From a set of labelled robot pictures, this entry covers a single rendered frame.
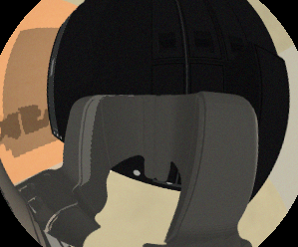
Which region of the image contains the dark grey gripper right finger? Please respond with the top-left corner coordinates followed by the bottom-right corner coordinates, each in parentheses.
top-left (143, 92), bottom-right (258, 247)

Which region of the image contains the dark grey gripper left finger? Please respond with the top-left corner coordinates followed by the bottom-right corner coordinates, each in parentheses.
top-left (15, 95), bottom-right (160, 247)

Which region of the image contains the black server rack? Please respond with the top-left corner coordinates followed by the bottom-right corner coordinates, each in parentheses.
top-left (47, 0), bottom-right (290, 203)

